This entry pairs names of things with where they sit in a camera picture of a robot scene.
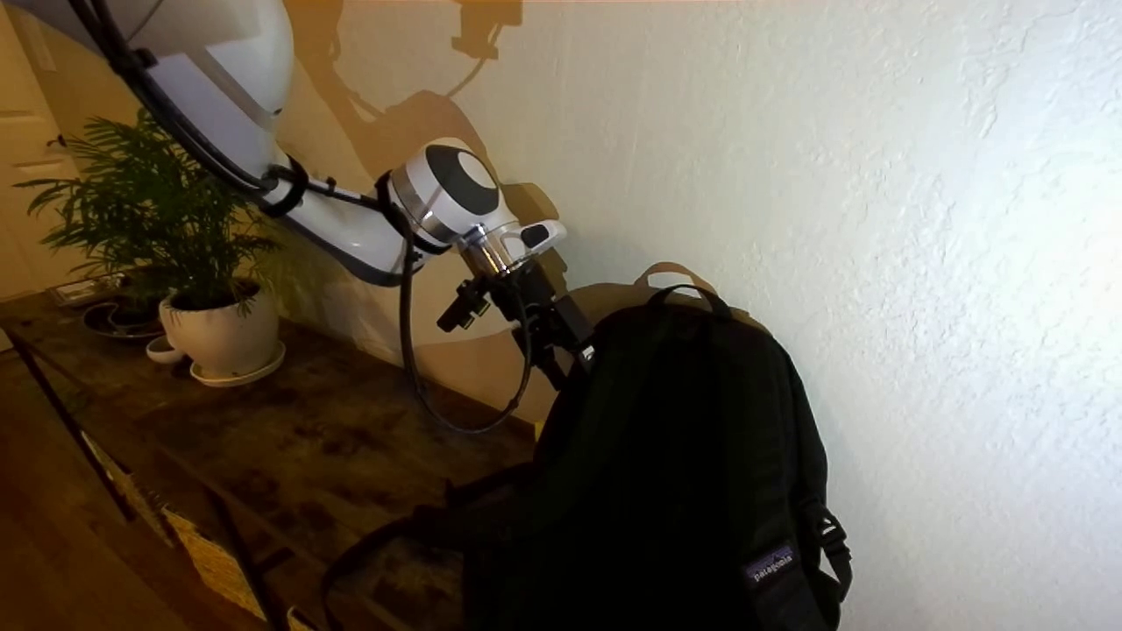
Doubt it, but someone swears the dark round plant saucer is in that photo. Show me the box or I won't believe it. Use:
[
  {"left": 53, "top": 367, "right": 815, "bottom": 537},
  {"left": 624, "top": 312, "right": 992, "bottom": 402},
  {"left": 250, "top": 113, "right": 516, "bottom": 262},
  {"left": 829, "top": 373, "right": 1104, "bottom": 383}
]
[{"left": 81, "top": 296, "right": 161, "bottom": 345}]

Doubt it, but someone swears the dark wooden sideboard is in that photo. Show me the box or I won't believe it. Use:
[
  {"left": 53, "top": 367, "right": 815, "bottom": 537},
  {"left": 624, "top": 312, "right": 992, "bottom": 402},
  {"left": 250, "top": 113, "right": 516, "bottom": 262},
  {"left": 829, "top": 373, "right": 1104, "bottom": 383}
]
[{"left": 5, "top": 329, "right": 295, "bottom": 631}]

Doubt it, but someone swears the white pot saucer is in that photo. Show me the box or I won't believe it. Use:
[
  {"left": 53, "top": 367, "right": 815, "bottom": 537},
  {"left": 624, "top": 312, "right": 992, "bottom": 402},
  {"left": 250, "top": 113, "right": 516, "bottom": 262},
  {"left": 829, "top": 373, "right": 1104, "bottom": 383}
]
[{"left": 188, "top": 340, "right": 292, "bottom": 394}]

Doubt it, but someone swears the white plant pot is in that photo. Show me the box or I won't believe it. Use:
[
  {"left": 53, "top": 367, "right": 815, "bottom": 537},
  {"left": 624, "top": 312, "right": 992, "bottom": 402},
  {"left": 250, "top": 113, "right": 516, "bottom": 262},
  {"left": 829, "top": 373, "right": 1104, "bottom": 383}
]
[{"left": 156, "top": 280, "right": 289, "bottom": 380}]

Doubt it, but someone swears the black backpack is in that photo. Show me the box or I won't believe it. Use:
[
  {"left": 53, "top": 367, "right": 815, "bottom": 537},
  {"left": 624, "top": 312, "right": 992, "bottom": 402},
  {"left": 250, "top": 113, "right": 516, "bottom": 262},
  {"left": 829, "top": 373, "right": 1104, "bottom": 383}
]
[{"left": 318, "top": 280, "right": 855, "bottom": 631}]

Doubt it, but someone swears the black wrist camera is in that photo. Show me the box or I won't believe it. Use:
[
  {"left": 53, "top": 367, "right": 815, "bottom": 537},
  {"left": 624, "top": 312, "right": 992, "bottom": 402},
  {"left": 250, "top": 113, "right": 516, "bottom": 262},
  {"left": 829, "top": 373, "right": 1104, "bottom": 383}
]
[{"left": 437, "top": 277, "right": 500, "bottom": 340}]

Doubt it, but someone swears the black velcro strap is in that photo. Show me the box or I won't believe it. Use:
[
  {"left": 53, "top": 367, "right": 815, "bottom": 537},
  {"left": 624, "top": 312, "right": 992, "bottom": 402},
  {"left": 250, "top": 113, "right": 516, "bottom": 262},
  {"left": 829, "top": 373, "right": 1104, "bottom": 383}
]
[{"left": 260, "top": 159, "right": 315, "bottom": 220}]

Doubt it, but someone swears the white door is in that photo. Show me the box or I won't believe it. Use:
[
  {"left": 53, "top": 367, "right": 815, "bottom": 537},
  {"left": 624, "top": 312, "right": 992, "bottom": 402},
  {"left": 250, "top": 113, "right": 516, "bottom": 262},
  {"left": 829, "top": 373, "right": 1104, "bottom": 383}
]
[{"left": 0, "top": 0, "right": 78, "bottom": 301}]

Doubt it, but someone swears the green palm houseplant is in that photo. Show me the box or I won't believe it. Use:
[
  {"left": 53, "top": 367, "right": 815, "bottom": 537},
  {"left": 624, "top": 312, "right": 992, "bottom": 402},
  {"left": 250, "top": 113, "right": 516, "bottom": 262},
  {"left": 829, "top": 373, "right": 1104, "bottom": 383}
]
[{"left": 16, "top": 107, "right": 285, "bottom": 314}]

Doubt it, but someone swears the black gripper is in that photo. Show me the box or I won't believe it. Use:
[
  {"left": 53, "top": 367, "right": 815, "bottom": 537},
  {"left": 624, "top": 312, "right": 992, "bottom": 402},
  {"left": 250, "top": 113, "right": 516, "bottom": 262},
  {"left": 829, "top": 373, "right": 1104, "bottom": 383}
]
[{"left": 469, "top": 259, "right": 600, "bottom": 388}]

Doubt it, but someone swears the small white dish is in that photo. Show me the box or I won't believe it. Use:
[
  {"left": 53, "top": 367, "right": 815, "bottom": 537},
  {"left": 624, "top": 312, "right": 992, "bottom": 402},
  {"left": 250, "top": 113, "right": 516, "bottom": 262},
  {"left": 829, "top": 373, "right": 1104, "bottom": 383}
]
[{"left": 146, "top": 333, "right": 190, "bottom": 367}]

